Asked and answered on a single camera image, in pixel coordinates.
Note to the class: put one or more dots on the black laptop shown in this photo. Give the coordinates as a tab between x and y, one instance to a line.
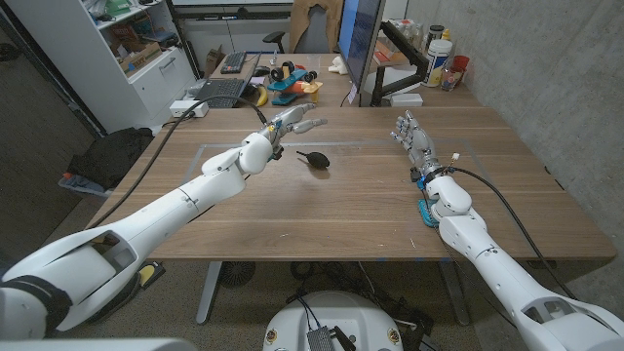
222	90

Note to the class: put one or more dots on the yellow foot pedal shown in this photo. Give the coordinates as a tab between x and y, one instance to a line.
148	274

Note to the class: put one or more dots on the black round fan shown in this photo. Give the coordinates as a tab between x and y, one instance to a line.
237	273

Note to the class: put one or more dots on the small brown cardboard box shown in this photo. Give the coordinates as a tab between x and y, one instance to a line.
213	59

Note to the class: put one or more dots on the black air blower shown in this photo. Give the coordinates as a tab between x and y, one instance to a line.
318	160

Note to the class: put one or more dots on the black bag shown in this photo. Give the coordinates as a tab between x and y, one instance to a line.
109	156

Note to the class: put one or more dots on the white shelf cabinet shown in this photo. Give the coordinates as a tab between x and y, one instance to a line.
88	63

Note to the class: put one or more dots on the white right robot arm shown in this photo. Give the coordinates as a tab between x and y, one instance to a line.
502	273

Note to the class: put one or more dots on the dark lidded bottle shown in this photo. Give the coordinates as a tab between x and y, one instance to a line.
435	33

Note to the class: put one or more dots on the white figurine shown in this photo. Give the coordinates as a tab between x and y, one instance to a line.
337	65

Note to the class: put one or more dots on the black keyboard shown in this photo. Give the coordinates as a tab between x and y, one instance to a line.
234	62

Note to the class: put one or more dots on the office chair with brown jacket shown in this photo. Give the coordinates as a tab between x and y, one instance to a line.
314	29

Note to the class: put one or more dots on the white canister with label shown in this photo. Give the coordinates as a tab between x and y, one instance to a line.
437	62

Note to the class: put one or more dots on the grey table leg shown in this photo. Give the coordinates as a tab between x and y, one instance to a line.
209	292
454	292

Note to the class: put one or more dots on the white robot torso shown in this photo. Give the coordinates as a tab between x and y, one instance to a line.
336	317

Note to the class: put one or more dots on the black computer mouse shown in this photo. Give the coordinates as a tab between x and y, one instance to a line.
261	71

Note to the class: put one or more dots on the yellow banana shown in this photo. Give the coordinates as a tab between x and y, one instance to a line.
262	97

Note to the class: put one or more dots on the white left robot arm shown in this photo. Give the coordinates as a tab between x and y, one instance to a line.
161	214

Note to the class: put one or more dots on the red cup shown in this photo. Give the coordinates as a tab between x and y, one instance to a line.
460	62

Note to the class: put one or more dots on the white power strip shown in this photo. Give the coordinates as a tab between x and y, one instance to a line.
180	109

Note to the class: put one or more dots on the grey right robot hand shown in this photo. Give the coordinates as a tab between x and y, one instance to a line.
419	144

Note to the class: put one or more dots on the cardboard box in shelf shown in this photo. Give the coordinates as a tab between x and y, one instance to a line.
139	56

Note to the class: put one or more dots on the white flat box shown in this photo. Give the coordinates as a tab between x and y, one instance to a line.
406	100

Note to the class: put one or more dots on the clear jar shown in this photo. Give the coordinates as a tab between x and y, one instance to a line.
451	79

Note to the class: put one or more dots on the computer monitor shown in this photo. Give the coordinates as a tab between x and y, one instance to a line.
358	34

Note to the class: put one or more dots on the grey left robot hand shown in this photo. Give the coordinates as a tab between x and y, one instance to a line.
287	122

